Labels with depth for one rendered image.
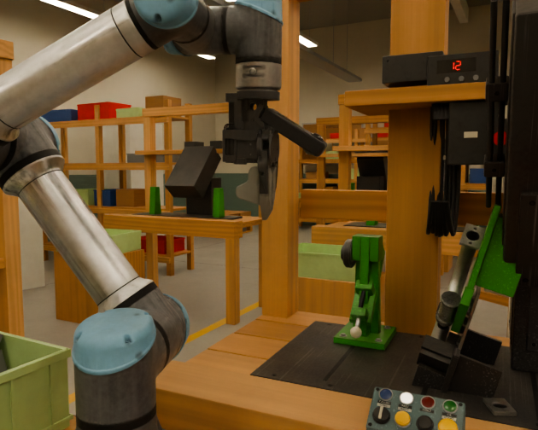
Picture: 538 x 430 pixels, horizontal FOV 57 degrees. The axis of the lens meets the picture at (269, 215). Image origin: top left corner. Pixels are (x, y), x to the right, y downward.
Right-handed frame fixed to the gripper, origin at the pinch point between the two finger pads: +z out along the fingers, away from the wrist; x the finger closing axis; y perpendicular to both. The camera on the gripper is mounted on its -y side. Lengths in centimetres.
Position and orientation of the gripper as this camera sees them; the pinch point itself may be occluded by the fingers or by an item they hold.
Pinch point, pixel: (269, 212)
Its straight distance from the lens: 84.4
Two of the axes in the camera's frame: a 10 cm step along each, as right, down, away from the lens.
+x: -2.2, 1.6, -9.6
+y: -9.8, -0.5, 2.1
